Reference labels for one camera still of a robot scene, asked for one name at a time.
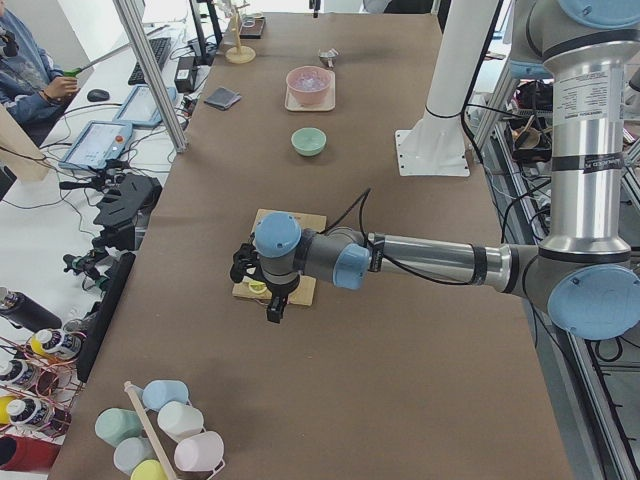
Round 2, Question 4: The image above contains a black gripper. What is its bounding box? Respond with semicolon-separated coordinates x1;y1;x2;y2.
263;275;299;323

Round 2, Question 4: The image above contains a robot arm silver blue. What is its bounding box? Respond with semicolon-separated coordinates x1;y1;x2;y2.
232;1;639;340

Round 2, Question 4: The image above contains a mint green bowl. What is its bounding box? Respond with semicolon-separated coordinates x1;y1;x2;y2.
291;127;327;157

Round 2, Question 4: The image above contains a pink bowl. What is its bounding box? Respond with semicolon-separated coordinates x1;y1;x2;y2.
286;66;334;106

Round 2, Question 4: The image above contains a pile of clear ice cubes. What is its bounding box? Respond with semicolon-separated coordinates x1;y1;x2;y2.
291;71;328;93

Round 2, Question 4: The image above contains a metal ice scoop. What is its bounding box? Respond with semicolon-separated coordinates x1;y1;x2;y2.
318;48;339;69

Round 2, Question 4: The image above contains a bamboo cutting board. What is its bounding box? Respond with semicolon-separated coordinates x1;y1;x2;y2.
232;212;327;307

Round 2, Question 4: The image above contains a light blue cup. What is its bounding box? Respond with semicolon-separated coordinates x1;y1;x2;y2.
142;379;189;412

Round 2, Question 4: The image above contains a white cup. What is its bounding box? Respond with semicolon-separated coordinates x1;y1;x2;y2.
157;401;204;442

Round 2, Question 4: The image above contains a black flat bar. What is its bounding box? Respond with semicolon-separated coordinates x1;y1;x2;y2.
76;253;136;383

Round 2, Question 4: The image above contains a pink cup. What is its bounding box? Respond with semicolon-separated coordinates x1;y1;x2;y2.
174;431;225;472

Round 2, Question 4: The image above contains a mint green cup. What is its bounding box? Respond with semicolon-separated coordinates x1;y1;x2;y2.
94;408;143;447

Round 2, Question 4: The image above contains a beige tray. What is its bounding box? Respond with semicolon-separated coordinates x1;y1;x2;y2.
284;69;338;113

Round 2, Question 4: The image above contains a yellow cup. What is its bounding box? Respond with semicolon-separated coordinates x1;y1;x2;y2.
130;459;168;480

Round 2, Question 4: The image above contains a grey blue cup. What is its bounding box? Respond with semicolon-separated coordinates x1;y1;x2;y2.
113;437;156;475

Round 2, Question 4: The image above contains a grey folded cloth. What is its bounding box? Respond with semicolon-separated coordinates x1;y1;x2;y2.
204;87;242;111

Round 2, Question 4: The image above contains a yellow sauce bottle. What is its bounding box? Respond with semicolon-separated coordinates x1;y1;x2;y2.
33;329;83;361

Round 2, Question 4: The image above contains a far teach pendant tablet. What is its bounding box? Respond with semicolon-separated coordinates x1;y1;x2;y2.
113;84;162;128

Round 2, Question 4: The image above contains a teach pendant tablet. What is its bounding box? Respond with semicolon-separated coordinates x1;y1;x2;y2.
113;84;162;128
58;121;133;171

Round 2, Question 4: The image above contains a near teach pendant tablet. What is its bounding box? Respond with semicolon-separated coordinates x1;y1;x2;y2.
58;121;133;171

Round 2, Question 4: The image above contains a black power adapter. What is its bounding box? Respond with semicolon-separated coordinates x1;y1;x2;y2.
174;55;198;93

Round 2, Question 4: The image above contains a wooden cup tree stand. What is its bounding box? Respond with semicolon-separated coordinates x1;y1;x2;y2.
217;0;256;64

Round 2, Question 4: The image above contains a black thermos bottle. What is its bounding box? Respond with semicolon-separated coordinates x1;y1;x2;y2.
1;287;62;332

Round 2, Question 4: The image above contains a dark sauce bottle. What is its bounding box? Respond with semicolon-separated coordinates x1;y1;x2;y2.
0;359;40;390

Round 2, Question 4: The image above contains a white capped sauce bottle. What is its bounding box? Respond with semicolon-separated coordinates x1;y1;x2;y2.
6;398;54;429

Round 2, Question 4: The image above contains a black computer mouse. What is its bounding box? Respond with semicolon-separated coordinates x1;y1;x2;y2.
86;89;110;102

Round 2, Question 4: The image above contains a dark tray with items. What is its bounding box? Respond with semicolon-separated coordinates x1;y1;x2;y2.
240;16;266;39

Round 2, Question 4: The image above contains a black keyboard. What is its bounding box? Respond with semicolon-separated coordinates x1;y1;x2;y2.
127;37;173;86

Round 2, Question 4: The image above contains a seated person blue jacket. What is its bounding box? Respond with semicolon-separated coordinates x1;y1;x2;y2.
1;6;79;145

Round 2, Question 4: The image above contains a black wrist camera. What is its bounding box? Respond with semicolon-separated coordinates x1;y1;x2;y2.
229;243;263;284

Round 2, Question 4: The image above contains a black stand bracket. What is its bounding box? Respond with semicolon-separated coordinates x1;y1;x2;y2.
93;173;162;227

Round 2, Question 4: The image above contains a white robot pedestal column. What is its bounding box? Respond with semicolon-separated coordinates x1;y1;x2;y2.
395;0;502;177

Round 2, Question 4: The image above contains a copper wire bottle rack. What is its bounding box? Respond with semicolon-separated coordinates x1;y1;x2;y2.
1;329;86;440

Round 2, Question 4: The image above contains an aluminium frame post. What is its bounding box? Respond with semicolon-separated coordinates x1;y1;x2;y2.
113;0;187;154

